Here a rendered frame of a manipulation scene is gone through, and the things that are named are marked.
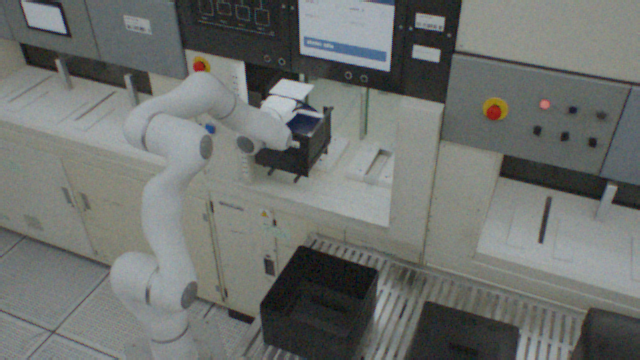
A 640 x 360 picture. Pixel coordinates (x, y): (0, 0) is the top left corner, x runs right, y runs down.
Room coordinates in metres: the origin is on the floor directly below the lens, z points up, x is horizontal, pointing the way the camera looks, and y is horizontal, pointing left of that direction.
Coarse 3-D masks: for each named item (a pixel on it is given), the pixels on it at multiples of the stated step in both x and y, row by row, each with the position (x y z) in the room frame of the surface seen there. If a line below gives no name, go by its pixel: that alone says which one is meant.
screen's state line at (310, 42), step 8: (304, 40) 1.60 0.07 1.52; (312, 40) 1.59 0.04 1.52; (320, 40) 1.58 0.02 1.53; (320, 48) 1.58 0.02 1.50; (328, 48) 1.57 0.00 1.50; (336, 48) 1.56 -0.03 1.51; (344, 48) 1.55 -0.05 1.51; (352, 48) 1.54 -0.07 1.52; (360, 48) 1.53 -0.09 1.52; (368, 48) 1.52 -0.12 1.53; (360, 56) 1.53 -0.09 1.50; (368, 56) 1.52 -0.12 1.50; (376, 56) 1.51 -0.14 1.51; (384, 56) 1.50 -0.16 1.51
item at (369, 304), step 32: (320, 256) 1.31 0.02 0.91; (288, 288) 1.25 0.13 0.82; (320, 288) 1.29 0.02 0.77; (352, 288) 1.26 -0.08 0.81; (288, 320) 1.05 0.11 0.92; (320, 320) 1.16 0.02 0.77; (352, 320) 1.16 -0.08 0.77; (288, 352) 1.05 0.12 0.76; (320, 352) 1.01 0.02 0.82; (352, 352) 1.03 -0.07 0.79
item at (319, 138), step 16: (288, 80) 1.79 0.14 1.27; (288, 96) 1.69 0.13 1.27; (304, 96) 1.69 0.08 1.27; (304, 112) 1.71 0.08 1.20; (320, 128) 1.70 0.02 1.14; (304, 144) 1.60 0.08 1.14; (320, 144) 1.70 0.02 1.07; (256, 160) 1.68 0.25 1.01; (272, 160) 1.65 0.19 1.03; (288, 160) 1.63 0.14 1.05; (304, 160) 1.60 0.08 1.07; (304, 176) 1.60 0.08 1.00
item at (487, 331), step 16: (432, 304) 1.15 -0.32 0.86; (432, 320) 1.09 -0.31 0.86; (448, 320) 1.09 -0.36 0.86; (464, 320) 1.09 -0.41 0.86; (480, 320) 1.09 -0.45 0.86; (416, 336) 1.04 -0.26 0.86; (432, 336) 1.04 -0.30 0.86; (448, 336) 1.04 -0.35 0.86; (464, 336) 1.04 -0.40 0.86; (480, 336) 1.04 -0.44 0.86; (496, 336) 1.04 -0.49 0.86; (512, 336) 1.04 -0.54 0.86; (416, 352) 0.98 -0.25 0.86; (432, 352) 0.98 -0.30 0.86; (448, 352) 0.98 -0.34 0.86; (464, 352) 0.98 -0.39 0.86; (480, 352) 0.98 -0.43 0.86; (496, 352) 0.98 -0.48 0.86; (512, 352) 0.98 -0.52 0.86
